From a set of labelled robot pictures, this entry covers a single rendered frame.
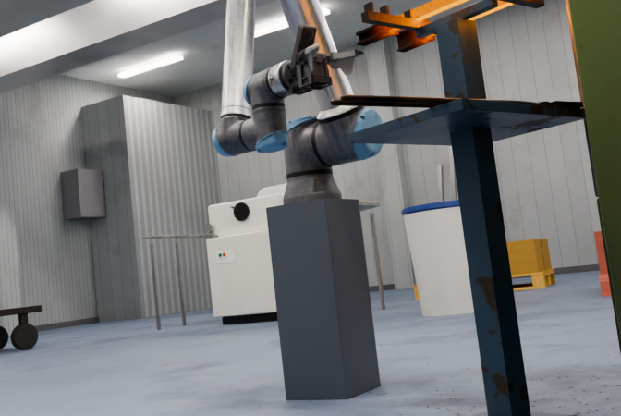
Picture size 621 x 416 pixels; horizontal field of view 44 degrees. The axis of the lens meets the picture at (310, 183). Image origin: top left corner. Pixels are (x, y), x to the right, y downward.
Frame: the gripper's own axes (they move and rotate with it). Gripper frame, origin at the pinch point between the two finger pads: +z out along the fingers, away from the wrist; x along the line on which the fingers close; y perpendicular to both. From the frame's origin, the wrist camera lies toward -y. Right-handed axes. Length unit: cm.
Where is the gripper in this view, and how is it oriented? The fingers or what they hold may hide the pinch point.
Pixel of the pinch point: (342, 46)
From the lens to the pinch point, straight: 191.3
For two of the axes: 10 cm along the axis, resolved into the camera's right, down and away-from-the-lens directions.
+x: -7.6, 0.1, -6.5
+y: 1.1, 9.9, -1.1
